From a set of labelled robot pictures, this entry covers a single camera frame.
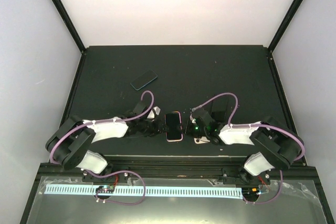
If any pink phone case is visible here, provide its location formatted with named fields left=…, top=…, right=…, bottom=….
left=164, top=111, right=184, bottom=142

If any beige phone case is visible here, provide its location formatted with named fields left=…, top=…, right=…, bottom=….
left=194, top=136, right=211, bottom=144

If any teal edged smartphone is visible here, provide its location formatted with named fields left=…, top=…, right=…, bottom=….
left=130, top=70, right=157, bottom=91

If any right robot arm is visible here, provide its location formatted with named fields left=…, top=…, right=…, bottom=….
left=184, top=109, right=305, bottom=185

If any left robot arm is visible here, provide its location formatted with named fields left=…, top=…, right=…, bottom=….
left=45, top=101, right=167, bottom=182

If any left small circuit board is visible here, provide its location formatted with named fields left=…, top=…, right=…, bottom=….
left=96, top=185, right=114, bottom=194

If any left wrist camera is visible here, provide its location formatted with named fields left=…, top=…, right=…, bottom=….
left=147, top=106, right=161, bottom=119

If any black aluminium front rail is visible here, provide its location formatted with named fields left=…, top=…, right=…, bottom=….
left=36, top=154, right=318, bottom=183

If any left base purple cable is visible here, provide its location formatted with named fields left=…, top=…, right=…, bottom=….
left=94, top=169, right=146, bottom=206

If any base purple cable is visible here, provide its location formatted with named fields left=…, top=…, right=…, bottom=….
left=243, top=168, right=284, bottom=206
left=94, top=169, right=146, bottom=206

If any white slotted cable duct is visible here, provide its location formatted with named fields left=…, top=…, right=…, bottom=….
left=44, top=184, right=243, bottom=199

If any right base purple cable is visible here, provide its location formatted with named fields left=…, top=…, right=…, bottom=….
left=243, top=168, right=284, bottom=206

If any left black frame post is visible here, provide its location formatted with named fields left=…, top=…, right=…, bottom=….
left=51, top=0, right=86, bottom=53

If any black frame post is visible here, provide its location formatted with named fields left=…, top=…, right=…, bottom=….
left=268, top=0, right=303, bottom=52
left=51, top=0, right=86, bottom=53

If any right black frame post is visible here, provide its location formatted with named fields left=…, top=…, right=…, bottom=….
left=268, top=0, right=303, bottom=52

